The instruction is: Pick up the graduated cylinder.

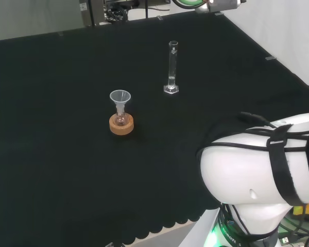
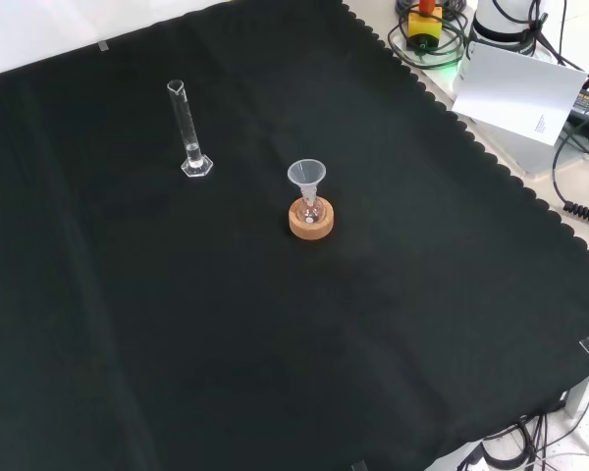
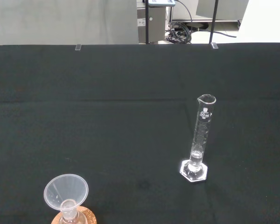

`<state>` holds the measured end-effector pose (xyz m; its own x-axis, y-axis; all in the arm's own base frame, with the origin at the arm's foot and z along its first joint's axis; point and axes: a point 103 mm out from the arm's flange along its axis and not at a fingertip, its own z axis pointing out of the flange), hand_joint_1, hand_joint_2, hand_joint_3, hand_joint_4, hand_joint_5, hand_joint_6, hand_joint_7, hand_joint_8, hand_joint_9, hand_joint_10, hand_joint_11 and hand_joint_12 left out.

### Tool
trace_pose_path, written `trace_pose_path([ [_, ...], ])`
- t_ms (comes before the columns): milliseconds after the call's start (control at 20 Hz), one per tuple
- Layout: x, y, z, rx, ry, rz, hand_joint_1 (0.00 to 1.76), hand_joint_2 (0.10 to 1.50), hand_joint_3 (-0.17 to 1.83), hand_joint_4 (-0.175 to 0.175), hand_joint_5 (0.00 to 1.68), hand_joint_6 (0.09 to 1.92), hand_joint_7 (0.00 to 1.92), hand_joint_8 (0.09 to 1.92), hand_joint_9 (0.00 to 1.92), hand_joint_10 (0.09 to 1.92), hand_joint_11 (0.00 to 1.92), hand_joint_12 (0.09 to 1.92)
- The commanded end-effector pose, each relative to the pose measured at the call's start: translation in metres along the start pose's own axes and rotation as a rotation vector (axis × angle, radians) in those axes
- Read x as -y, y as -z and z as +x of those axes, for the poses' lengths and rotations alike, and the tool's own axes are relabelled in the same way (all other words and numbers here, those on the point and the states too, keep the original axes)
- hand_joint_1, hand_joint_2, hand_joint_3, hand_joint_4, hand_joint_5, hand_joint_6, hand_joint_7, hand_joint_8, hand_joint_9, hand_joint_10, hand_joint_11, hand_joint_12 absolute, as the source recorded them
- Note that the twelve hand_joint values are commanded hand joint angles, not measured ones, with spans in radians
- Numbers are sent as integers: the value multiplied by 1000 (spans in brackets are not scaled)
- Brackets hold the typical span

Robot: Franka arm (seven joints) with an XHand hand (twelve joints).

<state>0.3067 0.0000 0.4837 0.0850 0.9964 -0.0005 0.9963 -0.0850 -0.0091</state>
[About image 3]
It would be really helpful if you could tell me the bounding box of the round-bottom glass flask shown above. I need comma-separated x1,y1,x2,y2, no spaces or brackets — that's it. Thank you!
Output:
60,199,88,224

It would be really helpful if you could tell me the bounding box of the grey metal cabinet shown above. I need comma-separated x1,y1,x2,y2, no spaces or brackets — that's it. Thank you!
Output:
137,4,167,44

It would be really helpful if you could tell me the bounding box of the clear plastic funnel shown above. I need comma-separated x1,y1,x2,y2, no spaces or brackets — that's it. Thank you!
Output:
43,173,89,217

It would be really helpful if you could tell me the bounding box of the cork ring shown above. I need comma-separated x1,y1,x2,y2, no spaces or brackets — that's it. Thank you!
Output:
51,205,98,224

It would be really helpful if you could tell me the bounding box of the black cloth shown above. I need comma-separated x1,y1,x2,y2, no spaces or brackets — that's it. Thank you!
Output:
0,42,280,224

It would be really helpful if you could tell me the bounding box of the black cable bundle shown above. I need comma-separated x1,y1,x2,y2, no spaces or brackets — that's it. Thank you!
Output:
165,20,238,44

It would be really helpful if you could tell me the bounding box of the black tripod pole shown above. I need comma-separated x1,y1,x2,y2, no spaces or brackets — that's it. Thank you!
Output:
209,0,219,44
144,0,153,45

